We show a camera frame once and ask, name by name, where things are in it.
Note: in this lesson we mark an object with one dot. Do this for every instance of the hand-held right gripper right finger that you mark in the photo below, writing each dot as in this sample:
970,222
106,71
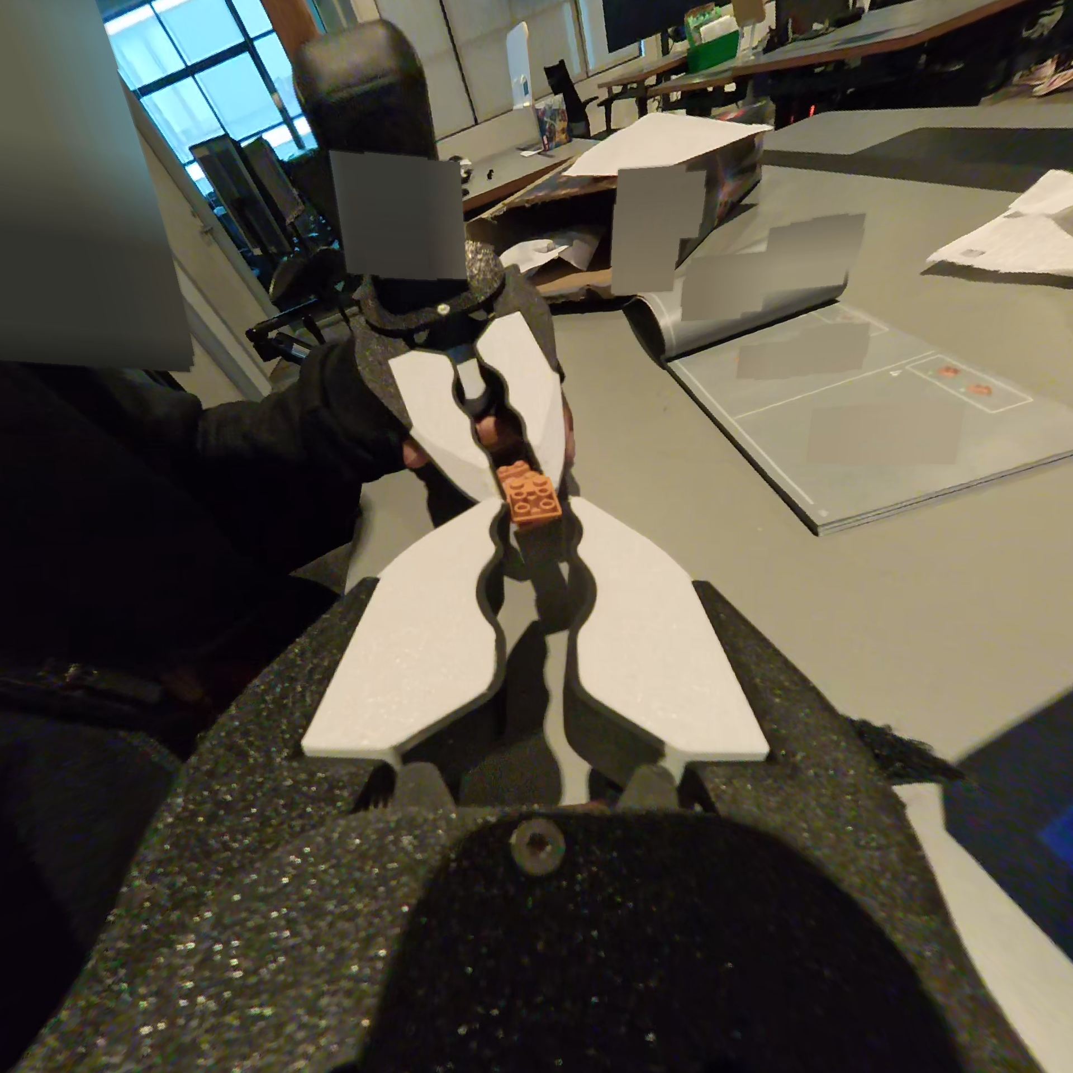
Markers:
662,662

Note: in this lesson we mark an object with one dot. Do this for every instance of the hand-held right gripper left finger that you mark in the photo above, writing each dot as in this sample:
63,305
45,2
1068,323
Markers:
411,654

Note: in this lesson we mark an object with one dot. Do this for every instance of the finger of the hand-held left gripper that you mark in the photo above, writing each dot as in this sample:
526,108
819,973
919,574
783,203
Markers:
427,394
532,377

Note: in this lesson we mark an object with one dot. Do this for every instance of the brown toy brick assembly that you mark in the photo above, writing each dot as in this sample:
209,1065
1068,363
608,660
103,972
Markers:
528,494

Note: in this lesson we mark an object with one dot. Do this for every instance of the blue plastic bin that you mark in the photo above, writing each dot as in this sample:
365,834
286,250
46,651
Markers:
1023,796

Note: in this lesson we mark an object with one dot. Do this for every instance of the person's left forearm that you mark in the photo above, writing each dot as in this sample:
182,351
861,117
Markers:
293,419

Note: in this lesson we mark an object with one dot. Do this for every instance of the person's left hand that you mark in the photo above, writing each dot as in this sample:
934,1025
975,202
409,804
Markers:
494,436

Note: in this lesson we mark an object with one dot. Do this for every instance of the white paper wrap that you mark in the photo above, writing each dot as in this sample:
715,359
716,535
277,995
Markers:
545,251

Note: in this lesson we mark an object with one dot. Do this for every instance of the open cardboard box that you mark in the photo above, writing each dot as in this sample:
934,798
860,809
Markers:
545,201

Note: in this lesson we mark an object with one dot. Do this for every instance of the colourful toy box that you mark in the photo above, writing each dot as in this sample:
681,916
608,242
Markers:
553,126

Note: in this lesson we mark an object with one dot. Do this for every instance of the black office chair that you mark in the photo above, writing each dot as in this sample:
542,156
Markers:
570,100

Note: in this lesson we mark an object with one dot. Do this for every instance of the glass window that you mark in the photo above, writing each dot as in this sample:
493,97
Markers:
209,75

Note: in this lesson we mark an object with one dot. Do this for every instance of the person's dark clothing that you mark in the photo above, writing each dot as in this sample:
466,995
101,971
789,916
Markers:
100,545

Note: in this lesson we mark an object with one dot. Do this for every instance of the green storage box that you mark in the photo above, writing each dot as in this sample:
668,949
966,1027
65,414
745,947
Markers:
712,46

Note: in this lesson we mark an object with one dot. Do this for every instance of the grey instruction booklet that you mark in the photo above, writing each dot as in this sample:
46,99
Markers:
989,436

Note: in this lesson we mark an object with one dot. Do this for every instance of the wooden long table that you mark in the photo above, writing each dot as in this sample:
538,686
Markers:
838,50

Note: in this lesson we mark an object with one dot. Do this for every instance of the white paper sheet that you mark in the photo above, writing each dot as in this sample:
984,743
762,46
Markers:
989,989

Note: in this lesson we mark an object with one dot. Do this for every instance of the crumpled white paper bags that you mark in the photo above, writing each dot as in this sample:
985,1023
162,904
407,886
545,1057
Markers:
1023,235

